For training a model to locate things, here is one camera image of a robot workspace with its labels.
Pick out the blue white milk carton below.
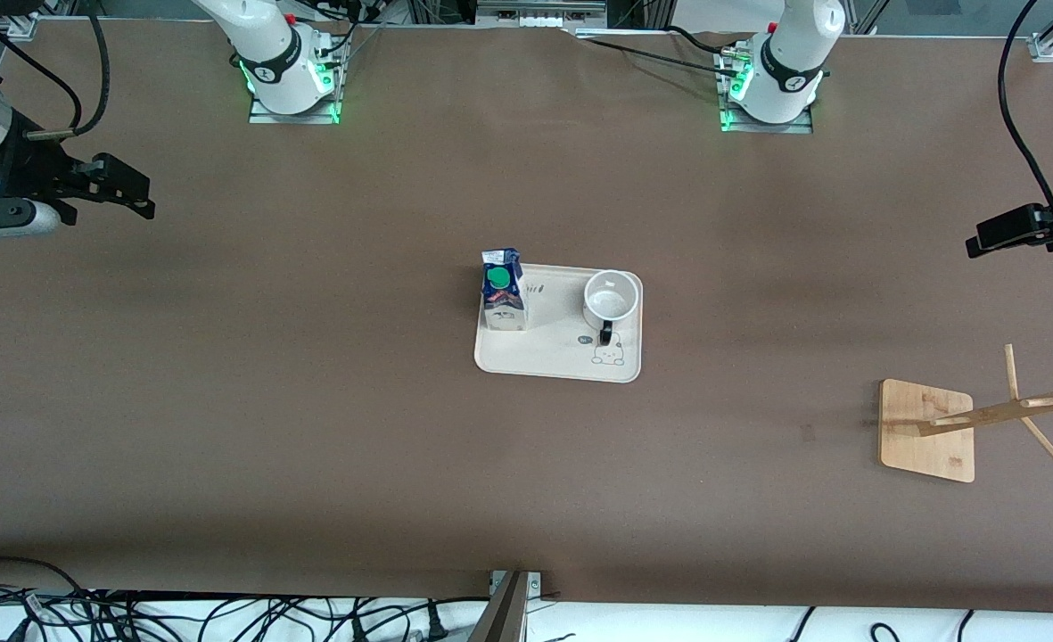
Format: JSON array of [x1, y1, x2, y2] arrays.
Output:
[[480, 248, 529, 333]]

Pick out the white mug black handle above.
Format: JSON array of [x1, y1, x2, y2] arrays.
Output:
[[582, 269, 636, 350]]

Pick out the wooden cup hanging rack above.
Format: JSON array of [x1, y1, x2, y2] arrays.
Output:
[[878, 343, 1053, 484]]

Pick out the cream rabbit print tray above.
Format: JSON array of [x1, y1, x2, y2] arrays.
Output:
[[474, 262, 645, 384]]

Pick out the black right arm plug cable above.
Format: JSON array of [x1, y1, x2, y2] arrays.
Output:
[[25, 0, 111, 141]]

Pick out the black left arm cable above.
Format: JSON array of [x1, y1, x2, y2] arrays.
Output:
[[999, 0, 1053, 249]]

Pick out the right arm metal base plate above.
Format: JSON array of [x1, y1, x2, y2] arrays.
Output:
[[248, 89, 342, 126]]

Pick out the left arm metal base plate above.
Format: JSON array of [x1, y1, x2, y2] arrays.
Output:
[[720, 105, 815, 135]]

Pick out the black cable on table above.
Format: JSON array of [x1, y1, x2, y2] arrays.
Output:
[[575, 34, 745, 77]]

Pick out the grey metal frame bracket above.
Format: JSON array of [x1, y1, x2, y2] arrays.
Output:
[[477, 0, 607, 28]]

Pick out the black tangled floor cables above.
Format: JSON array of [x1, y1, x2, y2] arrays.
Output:
[[0, 557, 491, 642]]

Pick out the aluminium camera mount post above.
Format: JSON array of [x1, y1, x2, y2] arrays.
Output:
[[468, 571, 545, 642]]

